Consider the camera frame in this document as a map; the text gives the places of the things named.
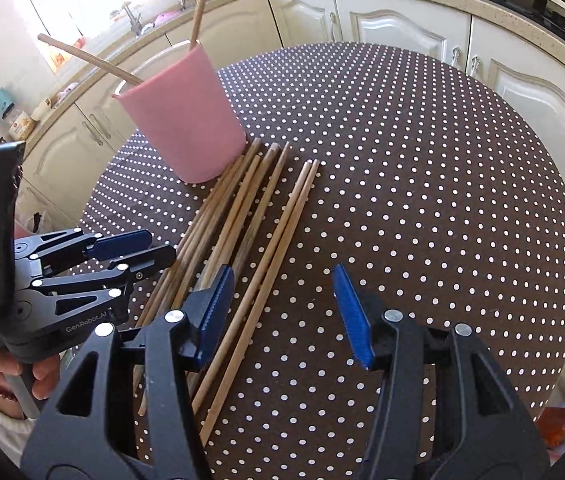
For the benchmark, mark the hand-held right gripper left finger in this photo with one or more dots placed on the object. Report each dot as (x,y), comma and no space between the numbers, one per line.
(215,312)

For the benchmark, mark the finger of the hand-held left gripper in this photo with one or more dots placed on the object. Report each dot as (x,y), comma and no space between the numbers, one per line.
(152,260)
(120,245)

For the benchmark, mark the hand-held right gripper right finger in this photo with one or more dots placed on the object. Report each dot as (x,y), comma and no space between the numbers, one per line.
(355,317)

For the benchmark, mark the pile of wooden chopsticks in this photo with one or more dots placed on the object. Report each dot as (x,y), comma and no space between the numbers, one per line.
(257,200)

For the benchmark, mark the pink cup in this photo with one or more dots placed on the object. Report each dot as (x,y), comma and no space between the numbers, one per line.
(182,120)

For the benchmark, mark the wooden chopstick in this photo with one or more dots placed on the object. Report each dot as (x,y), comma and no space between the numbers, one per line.
(87,59)
(202,5)

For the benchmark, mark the person's left hand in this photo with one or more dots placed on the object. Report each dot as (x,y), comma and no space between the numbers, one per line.
(45,375)

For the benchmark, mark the brown polka dot tablecloth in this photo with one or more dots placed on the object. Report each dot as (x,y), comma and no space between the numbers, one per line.
(412,185)

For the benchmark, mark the metal sink faucet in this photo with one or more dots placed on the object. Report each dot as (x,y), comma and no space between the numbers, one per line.
(135,20)

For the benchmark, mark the orange plastic bag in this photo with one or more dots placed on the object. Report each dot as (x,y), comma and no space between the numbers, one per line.
(560,425)

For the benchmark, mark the pink dish cloth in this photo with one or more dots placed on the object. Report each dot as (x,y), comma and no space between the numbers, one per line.
(163,17)

